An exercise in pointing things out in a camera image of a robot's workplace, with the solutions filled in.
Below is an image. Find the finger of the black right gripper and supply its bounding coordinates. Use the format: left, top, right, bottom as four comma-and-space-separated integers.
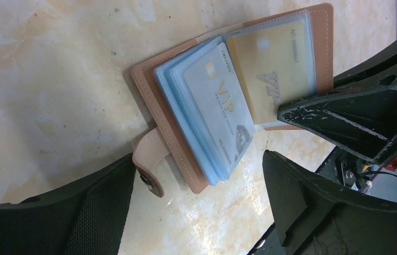
278, 40, 397, 164

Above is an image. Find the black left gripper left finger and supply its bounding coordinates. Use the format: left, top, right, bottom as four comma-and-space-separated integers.
0, 155, 136, 254

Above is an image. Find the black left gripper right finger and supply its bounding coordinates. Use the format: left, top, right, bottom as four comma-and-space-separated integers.
262, 150, 397, 254

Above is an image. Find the brown leather card holder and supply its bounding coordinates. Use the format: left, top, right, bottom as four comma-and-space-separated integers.
132, 3, 334, 197

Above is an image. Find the silver VIP credit card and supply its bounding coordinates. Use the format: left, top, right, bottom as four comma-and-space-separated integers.
183, 42, 256, 172

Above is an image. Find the gold VIP credit card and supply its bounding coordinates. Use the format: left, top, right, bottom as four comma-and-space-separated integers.
226, 14, 318, 128

